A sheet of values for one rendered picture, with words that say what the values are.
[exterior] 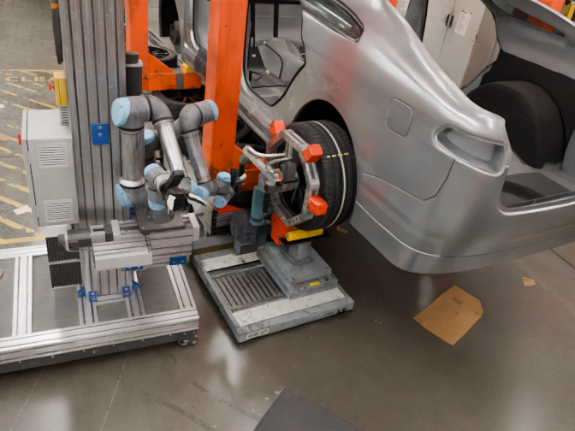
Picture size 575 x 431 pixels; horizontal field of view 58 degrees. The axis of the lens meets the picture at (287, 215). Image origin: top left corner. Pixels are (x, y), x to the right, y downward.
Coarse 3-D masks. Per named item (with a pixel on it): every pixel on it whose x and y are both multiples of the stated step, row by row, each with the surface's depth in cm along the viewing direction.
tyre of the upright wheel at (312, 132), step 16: (288, 128) 313; (304, 128) 298; (320, 128) 298; (336, 128) 302; (320, 144) 288; (320, 160) 288; (336, 160) 289; (352, 160) 294; (320, 176) 290; (336, 176) 288; (352, 176) 293; (320, 192) 293; (336, 192) 290; (352, 192) 296; (336, 208) 296; (352, 208) 303; (304, 224) 315; (320, 224) 302; (336, 224) 315
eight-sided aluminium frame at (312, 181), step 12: (288, 132) 303; (276, 144) 320; (300, 144) 290; (300, 156) 289; (312, 168) 288; (312, 180) 286; (276, 192) 332; (312, 192) 292; (276, 204) 329; (288, 216) 322; (300, 216) 299; (312, 216) 299
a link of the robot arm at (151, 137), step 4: (148, 132) 293; (152, 132) 293; (148, 136) 289; (152, 136) 290; (156, 136) 295; (148, 140) 288; (152, 140) 291; (156, 140) 294; (148, 144) 289; (152, 144) 292; (156, 144) 294; (160, 144) 297; (148, 148) 291; (152, 148) 293; (156, 148) 296; (148, 152) 292; (152, 152) 295; (148, 156) 294; (152, 156) 297
